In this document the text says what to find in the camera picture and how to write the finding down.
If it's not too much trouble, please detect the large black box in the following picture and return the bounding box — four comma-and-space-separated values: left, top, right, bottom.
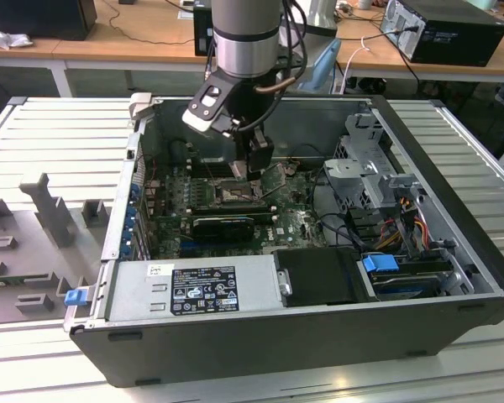
0, 0, 98, 42

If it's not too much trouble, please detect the CPU socket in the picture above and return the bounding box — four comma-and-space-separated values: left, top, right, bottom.
212, 178, 265, 207

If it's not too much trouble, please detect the grey metal drive cage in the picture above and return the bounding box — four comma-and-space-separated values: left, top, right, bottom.
322, 111, 432, 211

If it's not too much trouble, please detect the black desktop computer tower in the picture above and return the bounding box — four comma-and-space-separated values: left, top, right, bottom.
380, 0, 504, 67

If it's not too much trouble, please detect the hard disk blue carrier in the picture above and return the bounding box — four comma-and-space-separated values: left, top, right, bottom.
360, 251, 453, 301

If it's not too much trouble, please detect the graphics card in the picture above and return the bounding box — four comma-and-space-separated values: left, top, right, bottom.
192, 215, 256, 243

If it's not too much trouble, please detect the small black box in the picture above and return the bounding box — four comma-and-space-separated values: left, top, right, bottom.
192, 4, 216, 58

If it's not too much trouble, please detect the grey parts rack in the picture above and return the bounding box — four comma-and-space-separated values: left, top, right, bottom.
0, 171, 114, 327

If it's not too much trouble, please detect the wooden desk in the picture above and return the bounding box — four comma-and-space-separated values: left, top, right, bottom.
0, 0, 504, 83

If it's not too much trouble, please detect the grey power supply unit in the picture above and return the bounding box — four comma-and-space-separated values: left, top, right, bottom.
104, 256, 287, 324

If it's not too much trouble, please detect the pale blue teach pendant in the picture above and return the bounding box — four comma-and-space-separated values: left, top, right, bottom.
297, 39, 342, 94

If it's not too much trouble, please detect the black internal cable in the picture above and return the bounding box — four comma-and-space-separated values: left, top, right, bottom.
291, 144, 365, 254

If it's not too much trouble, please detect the black plastic shroud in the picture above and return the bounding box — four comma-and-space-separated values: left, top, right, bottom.
272, 247, 380, 308

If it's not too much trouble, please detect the white cable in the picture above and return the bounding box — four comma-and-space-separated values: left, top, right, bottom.
341, 35, 373, 96

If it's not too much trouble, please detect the metal socket cover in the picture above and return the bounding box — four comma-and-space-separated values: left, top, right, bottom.
260, 163, 289, 199

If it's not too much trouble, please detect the black open PC case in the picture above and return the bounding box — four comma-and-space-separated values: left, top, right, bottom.
62, 92, 504, 387

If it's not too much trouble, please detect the crumpled white paper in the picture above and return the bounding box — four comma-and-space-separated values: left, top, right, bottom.
0, 23, 35, 52

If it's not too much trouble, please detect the yellow red wire bundle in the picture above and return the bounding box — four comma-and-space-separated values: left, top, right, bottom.
377, 196, 432, 253

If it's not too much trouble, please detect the green motherboard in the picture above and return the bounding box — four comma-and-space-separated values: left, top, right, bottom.
149, 161, 333, 259

